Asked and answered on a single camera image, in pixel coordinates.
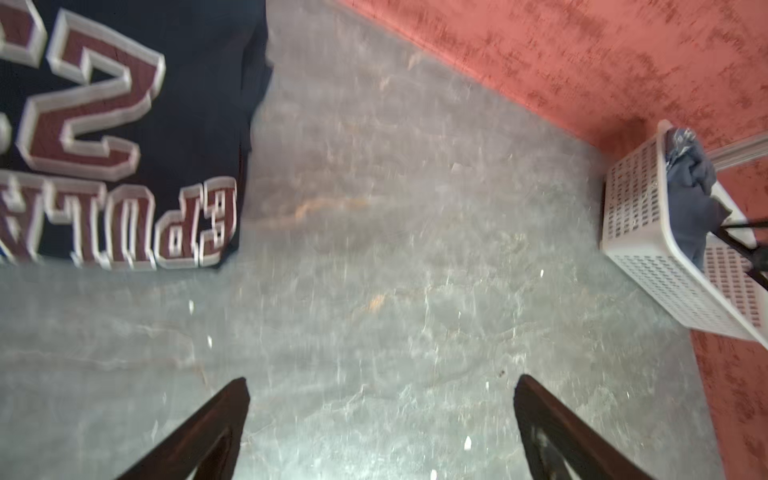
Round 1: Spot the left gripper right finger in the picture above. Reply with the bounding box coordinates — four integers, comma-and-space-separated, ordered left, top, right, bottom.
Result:
514, 374, 650, 479

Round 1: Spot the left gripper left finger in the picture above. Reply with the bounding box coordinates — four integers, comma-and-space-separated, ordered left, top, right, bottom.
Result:
120, 377, 250, 480

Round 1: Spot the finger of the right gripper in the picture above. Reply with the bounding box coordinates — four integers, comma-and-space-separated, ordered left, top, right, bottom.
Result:
712, 218, 768, 290

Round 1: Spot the grey blue tank top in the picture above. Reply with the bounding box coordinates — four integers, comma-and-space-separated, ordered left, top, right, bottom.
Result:
665, 127, 731, 269

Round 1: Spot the navy tank top red trim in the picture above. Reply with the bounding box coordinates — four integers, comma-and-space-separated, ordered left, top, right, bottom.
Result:
1, 1, 272, 271

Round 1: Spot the white plastic laundry basket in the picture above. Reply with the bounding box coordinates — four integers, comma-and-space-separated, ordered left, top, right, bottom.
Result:
600, 120, 767, 345

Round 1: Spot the right aluminium corner post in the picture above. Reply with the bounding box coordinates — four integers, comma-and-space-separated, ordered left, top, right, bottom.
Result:
708, 132, 768, 171

